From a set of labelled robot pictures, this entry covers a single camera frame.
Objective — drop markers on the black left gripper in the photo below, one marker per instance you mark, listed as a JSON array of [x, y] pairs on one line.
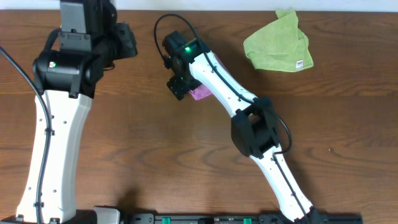
[[125, 40]]

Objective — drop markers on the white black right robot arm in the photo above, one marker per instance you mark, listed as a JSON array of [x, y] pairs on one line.
[[254, 124]]

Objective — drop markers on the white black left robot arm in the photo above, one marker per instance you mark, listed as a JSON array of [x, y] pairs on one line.
[[74, 58]]

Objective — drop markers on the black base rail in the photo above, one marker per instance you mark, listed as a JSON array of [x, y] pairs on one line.
[[245, 219]]

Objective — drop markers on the crumpled green cloth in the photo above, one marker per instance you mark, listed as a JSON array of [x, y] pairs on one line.
[[279, 46]]

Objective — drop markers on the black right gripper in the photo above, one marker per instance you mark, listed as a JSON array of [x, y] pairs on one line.
[[177, 89]]

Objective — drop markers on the purple microfiber cloth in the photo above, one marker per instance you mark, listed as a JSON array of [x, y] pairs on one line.
[[200, 92]]

